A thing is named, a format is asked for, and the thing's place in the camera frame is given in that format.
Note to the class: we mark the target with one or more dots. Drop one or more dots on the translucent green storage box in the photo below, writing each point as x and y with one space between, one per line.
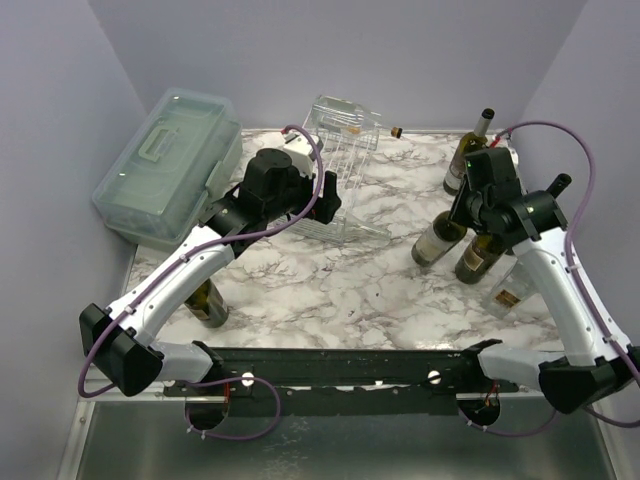
179 161

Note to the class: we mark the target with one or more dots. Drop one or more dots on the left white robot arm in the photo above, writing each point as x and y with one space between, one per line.
119 342

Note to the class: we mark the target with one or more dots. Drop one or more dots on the green bottle far right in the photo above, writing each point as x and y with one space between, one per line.
559 184

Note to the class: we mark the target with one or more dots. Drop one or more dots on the green bottle under left arm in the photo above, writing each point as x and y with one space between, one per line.
208 305

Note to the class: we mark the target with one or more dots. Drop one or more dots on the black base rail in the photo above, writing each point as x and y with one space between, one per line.
311 382

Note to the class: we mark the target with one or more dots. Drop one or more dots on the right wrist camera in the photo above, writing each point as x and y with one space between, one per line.
505 141

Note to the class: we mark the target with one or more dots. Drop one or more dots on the green bottle silver neck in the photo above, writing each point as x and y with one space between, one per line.
470 142

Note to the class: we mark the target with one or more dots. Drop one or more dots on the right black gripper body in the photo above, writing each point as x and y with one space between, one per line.
461 210

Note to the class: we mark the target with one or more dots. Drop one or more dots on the green bottle brown label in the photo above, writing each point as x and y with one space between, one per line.
478 258

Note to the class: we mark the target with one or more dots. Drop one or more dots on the clear bottle on rack top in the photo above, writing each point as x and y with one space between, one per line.
342 116

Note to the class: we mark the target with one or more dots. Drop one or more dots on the green bottle white label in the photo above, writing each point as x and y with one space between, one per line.
437 240

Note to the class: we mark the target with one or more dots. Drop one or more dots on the clear square liquor bottle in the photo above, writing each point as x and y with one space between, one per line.
510 292

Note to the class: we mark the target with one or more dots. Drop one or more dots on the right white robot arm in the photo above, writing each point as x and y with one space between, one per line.
598 358

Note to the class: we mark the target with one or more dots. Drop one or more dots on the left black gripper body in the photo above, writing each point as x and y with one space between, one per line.
297 199

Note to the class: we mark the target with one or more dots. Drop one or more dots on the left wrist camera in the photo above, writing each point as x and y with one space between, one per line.
300 151

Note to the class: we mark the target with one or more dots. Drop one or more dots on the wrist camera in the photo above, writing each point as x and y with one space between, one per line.
505 141
300 151

